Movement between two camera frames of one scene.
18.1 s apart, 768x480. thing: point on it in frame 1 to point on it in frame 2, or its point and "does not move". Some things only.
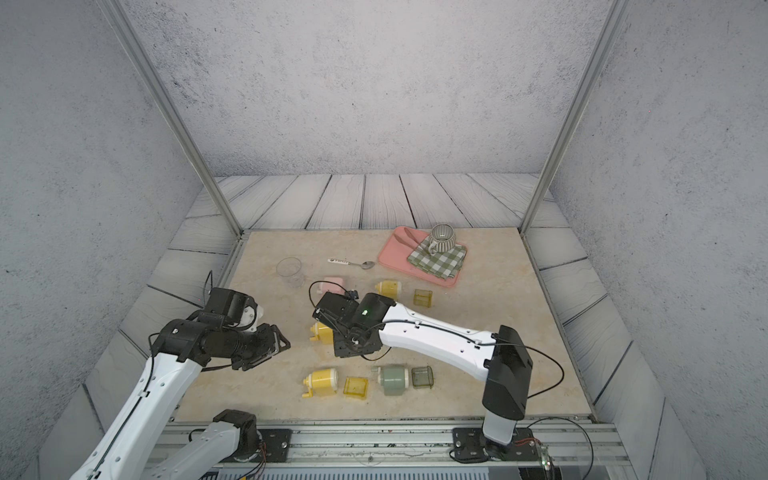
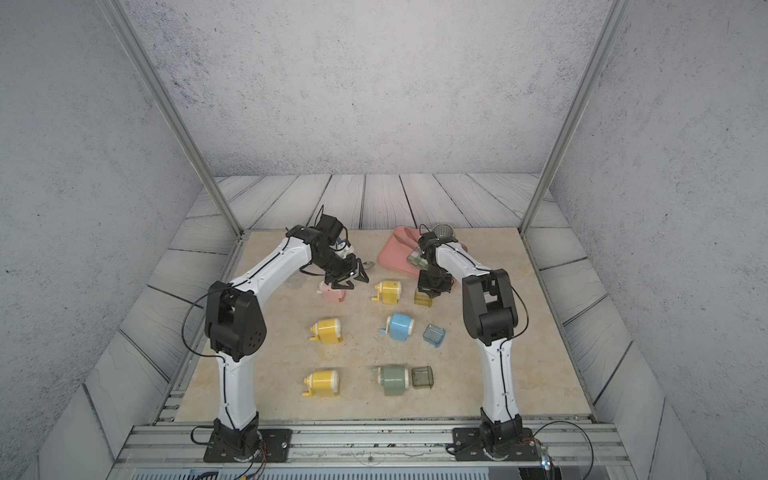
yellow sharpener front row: [321, 382] does not move
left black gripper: [272, 343] to [353, 270]
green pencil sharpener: [394, 379] does not move
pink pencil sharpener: [327, 285] does not move
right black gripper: [339, 350] to [423, 286]
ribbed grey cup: [442, 239] does not move
